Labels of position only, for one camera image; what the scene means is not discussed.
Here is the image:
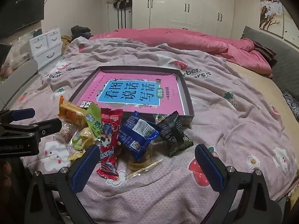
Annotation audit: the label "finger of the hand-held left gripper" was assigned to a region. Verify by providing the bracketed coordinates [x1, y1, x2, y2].
[0, 118, 63, 141]
[0, 108, 36, 125]

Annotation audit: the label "brown plush toy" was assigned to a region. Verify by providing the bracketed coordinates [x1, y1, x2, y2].
[61, 35, 72, 49]

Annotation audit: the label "striped pillow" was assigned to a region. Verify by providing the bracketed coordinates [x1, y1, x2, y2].
[251, 41, 277, 62]

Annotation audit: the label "white drawer cabinet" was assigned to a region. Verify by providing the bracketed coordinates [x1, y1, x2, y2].
[28, 28, 63, 69]

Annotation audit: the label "red cartoon snack packet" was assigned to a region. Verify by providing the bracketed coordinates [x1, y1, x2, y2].
[96, 108, 123, 175]

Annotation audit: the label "orange snack packet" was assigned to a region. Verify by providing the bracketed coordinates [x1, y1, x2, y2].
[58, 96, 88, 126]

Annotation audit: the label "black hanging straps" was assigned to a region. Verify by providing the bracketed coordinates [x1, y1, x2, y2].
[117, 9, 127, 28]

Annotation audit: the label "dark grey shallow box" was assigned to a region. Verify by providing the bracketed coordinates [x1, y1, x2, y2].
[69, 66, 195, 124]

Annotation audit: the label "clear pink snack packet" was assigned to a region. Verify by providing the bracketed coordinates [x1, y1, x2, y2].
[58, 121, 75, 145]

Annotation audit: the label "dark clothes pile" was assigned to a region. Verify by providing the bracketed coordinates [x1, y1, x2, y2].
[71, 25, 92, 40]

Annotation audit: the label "grey headboard cushion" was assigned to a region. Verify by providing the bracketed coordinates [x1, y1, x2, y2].
[241, 26, 299, 96]

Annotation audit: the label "green cake packet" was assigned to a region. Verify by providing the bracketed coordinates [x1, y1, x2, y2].
[72, 102, 103, 150]

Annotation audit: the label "beige bed sheet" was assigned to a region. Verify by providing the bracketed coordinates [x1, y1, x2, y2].
[225, 61, 299, 201]

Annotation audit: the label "blue cookie packet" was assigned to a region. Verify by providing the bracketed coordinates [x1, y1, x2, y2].
[118, 111, 160, 161]

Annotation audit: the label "flower wall poster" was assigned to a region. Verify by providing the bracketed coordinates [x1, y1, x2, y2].
[259, 0, 284, 31]

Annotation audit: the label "yellow snack packet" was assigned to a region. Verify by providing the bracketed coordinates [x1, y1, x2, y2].
[68, 149, 86, 161]

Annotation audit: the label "black striped cap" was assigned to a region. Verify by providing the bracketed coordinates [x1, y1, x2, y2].
[113, 0, 128, 10]

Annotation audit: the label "pink quilt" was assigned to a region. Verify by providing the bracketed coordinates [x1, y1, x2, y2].
[90, 28, 274, 78]

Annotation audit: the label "person's left hand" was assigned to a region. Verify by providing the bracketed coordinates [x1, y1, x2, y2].
[0, 160, 13, 192]

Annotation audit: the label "clear plastic bag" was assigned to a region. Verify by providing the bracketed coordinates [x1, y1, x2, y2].
[0, 44, 31, 80]

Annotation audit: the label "black wall television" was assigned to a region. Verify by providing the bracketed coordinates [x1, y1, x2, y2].
[0, 0, 45, 38]

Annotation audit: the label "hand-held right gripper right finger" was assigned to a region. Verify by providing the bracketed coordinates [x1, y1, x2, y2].
[194, 143, 290, 224]

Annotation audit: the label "floral pillow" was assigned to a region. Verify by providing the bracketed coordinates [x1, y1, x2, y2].
[283, 91, 299, 119]

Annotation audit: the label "white wardrobe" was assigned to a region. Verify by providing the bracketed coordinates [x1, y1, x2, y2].
[132, 0, 235, 38]

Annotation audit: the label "pink book blue label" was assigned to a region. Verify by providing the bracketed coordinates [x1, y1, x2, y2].
[79, 71, 186, 116]

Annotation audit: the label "black green pea packet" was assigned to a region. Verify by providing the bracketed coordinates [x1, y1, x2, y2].
[153, 111, 194, 157]

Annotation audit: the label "pink printed blanket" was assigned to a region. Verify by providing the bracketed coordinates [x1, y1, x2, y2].
[9, 37, 297, 224]

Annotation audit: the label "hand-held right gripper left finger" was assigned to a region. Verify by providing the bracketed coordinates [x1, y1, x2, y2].
[24, 144, 101, 224]

